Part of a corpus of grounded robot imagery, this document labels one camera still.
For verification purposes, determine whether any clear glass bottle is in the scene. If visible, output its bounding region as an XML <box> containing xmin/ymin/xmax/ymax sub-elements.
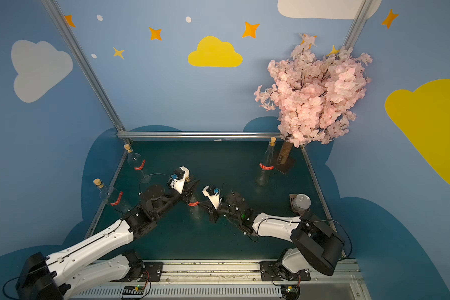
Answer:
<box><xmin>256</xmin><ymin>137</ymin><xmax>276</xmax><ymax>186</ymax></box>
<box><xmin>93</xmin><ymin>178</ymin><xmax>132</xmax><ymax>214</ymax></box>
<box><xmin>124</xmin><ymin>144</ymin><xmax>151</xmax><ymax>183</ymax></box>
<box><xmin>189</xmin><ymin>191</ymin><xmax>203</xmax><ymax>220</ymax></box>

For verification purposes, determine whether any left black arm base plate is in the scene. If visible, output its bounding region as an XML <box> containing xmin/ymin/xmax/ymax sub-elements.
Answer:
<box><xmin>113</xmin><ymin>261</ymin><xmax>164</xmax><ymax>283</ymax></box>

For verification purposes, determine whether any left aluminium frame post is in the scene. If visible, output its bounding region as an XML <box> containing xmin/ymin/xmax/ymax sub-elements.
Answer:
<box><xmin>41</xmin><ymin>0</ymin><xmax>126</xmax><ymax>131</ymax></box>

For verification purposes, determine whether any aluminium back frame bar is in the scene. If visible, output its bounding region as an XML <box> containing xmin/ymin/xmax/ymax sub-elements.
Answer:
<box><xmin>117</xmin><ymin>131</ymin><xmax>280</xmax><ymax>140</ymax></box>

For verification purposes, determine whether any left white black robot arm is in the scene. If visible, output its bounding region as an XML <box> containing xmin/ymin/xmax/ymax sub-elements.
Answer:
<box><xmin>15</xmin><ymin>170</ymin><xmax>199</xmax><ymax>300</ymax></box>

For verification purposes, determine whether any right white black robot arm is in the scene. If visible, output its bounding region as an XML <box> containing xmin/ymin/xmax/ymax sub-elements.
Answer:
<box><xmin>199</xmin><ymin>186</ymin><xmax>345</xmax><ymax>278</ymax></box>

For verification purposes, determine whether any left small circuit board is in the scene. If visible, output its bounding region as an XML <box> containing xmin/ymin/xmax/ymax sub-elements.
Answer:
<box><xmin>121</xmin><ymin>285</ymin><xmax>145</xmax><ymax>300</ymax></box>

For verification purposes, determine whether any right small circuit board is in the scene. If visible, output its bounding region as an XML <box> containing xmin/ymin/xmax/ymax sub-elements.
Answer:
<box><xmin>281</xmin><ymin>285</ymin><xmax>300</xmax><ymax>300</ymax></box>

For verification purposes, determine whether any aluminium front rail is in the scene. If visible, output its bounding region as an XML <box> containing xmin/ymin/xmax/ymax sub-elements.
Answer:
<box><xmin>69</xmin><ymin>259</ymin><xmax>371</xmax><ymax>300</ymax></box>

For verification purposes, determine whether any aluminium frame post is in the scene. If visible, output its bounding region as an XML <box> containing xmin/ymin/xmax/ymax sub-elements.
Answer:
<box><xmin>342</xmin><ymin>0</ymin><xmax>373</xmax><ymax>49</ymax></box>
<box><xmin>41</xmin><ymin>0</ymin><xmax>126</xmax><ymax>131</ymax></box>

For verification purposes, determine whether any right aluminium frame post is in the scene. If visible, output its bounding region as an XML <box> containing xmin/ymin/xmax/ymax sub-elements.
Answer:
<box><xmin>342</xmin><ymin>0</ymin><xmax>373</xmax><ymax>49</ymax></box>

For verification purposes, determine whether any pink artificial blossom tree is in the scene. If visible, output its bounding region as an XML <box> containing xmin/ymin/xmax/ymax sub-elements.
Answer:
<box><xmin>254</xmin><ymin>34</ymin><xmax>373</xmax><ymax>148</ymax></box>

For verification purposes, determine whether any small circuit board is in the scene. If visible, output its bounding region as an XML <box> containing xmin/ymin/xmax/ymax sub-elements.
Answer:
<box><xmin>121</xmin><ymin>285</ymin><xmax>145</xmax><ymax>300</ymax></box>
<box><xmin>281</xmin><ymin>285</ymin><xmax>300</xmax><ymax>300</ymax></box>

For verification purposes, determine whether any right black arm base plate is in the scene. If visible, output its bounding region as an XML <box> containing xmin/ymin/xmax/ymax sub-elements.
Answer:
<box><xmin>259</xmin><ymin>259</ymin><xmax>311</xmax><ymax>281</ymax></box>

